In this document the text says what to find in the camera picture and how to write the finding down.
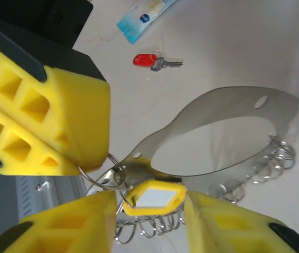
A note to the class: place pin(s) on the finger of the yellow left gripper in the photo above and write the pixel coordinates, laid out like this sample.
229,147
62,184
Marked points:
86,118
36,151

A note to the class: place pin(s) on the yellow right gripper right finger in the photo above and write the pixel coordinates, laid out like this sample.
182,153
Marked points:
231,232

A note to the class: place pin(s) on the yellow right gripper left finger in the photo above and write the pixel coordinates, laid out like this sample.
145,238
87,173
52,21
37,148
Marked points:
60,232

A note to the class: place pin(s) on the key with yellow tag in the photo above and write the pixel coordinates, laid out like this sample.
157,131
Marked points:
157,198

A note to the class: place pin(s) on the small clear object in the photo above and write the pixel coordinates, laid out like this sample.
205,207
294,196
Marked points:
218,105

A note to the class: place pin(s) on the light blue snack packet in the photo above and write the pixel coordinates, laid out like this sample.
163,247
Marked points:
141,18

